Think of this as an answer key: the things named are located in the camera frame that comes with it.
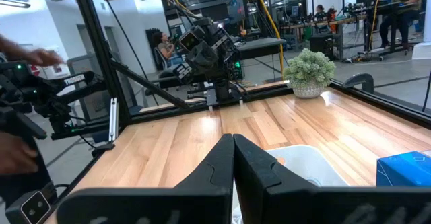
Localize black camera box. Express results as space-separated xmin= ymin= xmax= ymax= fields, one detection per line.
xmin=5 ymin=183 xmax=58 ymax=224

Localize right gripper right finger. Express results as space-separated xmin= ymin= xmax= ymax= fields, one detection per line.
xmin=234 ymin=133 xmax=431 ymax=224

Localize white plastic bin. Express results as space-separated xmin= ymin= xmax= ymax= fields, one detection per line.
xmin=231 ymin=145 xmax=350 ymax=224

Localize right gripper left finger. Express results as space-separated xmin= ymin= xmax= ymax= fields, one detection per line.
xmin=57 ymin=133 xmax=234 ymax=224

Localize green plant in white pot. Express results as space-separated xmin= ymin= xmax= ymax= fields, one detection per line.
xmin=283 ymin=48 xmax=337 ymax=100

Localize grey desk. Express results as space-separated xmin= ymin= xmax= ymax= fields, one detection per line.
xmin=235 ymin=37 xmax=287 ymax=60

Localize black table clamp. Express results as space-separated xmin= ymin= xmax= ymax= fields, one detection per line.
xmin=341 ymin=72 xmax=375 ymax=94

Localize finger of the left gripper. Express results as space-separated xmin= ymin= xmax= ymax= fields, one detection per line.
xmin=201 ymin=42 xmax=220 ymax=69
xmin=186 ymin=48 xmax=207 ymax=76

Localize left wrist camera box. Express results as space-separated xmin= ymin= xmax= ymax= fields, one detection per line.
xmin=178 ymin=30 xmax=203 ymax=53

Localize black table frame rail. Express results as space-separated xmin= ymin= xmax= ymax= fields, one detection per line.
xmin=127 ymin=84 xmax=294 ymax=122
xmin=329 ymin=78 xmax=431 ymax=130

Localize yellow cable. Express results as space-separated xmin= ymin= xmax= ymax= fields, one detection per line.
xmin=251 ymin=0 xmax=286 ymax=80

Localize black diagonal frame brace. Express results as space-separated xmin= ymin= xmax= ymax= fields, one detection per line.
xmin=109 ymin=59 xmax=189 ymax=110

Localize person's hand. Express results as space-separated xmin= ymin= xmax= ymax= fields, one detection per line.
xmin=25 ymin=48 xmax=65 ymax=67
xmin=0 ymin=131 xmax=40 ymax=176

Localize black frame post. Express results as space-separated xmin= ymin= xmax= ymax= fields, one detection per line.
xmin=70 ymin=0 xmax=131 ymax=127

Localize person's forearm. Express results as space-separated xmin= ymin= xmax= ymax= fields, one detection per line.
xmin=0 ymin=35 xmax=31 ymax=62

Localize silver metal bracket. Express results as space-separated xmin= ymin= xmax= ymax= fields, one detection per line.
xmin=108 ymin=97 xmax=119 ymax=143

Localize blue box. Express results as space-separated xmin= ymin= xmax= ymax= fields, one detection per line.
xmin=376 ymin=151 xmax=431 ymax=188

